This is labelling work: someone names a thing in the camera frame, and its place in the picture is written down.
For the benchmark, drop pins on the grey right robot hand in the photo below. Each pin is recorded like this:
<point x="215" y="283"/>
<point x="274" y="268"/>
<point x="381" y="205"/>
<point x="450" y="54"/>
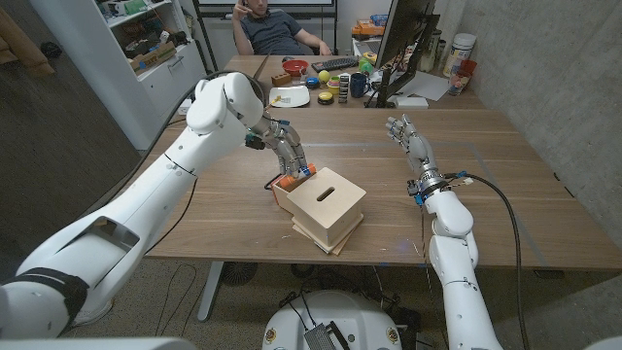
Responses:
<point x="418" y="150"/>

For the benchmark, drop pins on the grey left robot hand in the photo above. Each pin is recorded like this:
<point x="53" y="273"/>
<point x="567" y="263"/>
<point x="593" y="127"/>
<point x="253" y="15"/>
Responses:
<point x="284" y="143"/>

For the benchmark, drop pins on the orange glue stick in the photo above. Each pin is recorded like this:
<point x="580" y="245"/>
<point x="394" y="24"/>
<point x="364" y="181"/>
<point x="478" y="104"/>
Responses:
<point x="286" y="182"/>

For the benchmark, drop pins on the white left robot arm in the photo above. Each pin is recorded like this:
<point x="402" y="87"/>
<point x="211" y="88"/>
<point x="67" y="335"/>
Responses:
<point x="146" y="199"/>

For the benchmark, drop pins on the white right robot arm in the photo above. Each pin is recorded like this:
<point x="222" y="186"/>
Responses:
<point x="457" y="272"/>

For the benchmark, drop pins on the red wooden drawer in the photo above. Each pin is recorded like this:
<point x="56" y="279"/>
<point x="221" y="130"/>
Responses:
<point x="278" y="195"/>

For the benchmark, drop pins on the white bowl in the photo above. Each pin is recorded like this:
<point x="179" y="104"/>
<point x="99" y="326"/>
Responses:
<point x="294" y="96"/>

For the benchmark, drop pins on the small white box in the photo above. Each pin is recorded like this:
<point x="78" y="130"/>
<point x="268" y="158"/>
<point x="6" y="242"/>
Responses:
<point x="411" y="102"/>

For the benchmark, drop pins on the yellow black lid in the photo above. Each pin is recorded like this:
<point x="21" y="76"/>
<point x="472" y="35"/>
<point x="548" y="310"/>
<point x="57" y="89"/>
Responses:
<point x="325" y="98"/>

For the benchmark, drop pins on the brown brick block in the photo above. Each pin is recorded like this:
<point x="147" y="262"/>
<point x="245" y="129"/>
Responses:
<point x="281" y="79"/>

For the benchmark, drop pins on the white paper sheet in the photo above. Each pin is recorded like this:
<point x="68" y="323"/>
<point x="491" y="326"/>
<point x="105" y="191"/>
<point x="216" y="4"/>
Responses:
<point x="427" y="86"/>

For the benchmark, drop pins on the blue disc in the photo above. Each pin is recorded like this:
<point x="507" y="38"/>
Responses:
<point x="312" y="82"/>

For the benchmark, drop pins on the black monitor stand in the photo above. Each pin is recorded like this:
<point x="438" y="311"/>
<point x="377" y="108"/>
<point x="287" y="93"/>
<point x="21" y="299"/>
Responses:
<point x="389" y="90"/>

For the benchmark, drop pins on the colourful stacking cups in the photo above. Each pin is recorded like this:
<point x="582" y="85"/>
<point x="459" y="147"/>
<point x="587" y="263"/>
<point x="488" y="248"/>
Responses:
<point x="333" y="86"/>

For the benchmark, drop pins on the red bowl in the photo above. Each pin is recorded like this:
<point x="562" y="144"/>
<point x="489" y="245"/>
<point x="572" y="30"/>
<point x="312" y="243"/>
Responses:
<point x="295" y="67"/>

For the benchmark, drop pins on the wooden box with slot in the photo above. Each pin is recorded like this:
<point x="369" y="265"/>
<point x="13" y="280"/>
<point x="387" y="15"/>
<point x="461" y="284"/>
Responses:
<point x="325" y="209"/>

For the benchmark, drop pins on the yellow ball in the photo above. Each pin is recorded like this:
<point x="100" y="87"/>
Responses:
<point x="324" y="76"/>

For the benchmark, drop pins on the dark laptop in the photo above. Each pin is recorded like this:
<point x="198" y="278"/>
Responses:
<point x="262" y="65"/>

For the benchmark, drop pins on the red cup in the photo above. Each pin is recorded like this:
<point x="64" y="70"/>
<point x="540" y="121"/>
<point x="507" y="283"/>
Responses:
<point x="459" y="80"/>

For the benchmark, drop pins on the dark blue mug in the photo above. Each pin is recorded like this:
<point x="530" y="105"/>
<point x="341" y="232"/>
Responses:
<point x="358" y="85"/>

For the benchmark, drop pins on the black keyboard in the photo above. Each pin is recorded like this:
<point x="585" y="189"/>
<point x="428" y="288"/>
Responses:
<point x="335" y="64"/>

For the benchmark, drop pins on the green ball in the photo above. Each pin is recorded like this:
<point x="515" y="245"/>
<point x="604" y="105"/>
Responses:
<point x="365" y="67"/>

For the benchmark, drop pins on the steel bottle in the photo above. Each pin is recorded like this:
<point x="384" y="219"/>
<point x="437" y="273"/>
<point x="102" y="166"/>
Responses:
<point x="430" y="51"/>

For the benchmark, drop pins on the white power strip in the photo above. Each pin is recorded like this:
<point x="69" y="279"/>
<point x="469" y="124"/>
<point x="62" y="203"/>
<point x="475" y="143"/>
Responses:
<point x="183" y="107"/>

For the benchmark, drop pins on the white canister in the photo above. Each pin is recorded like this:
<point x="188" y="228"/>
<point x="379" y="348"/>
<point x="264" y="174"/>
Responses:
<point x="459" y="51"/>

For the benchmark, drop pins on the person in dark shirt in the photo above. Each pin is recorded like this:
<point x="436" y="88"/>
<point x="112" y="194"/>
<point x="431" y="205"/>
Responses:
<point x="272" y="31"/>

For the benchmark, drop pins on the thin plywood base board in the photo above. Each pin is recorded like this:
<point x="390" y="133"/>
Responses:
<point x="340" y="245"/>

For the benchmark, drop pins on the black monitor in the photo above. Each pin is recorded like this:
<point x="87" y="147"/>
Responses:
<point x="403" y="29"/>

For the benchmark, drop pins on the orange box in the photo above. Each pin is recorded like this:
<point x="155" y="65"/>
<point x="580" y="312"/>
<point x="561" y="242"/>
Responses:
<point x="368" y="29"/>

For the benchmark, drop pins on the round black fan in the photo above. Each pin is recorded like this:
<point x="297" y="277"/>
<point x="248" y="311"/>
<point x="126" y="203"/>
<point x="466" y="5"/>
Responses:
<point x="238" y="273"/>

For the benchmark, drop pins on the cardboard box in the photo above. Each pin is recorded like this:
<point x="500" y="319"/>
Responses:
<point x="153" y="58"/>

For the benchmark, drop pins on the grey table leg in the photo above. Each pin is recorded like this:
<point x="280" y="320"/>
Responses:
<point x="210" y="291"/>

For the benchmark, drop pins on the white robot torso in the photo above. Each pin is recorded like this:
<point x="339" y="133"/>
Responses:
<point x="335" y="316"/>

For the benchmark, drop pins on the white shelf cabinet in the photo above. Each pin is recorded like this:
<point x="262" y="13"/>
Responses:
<point x="97" y="48"/>

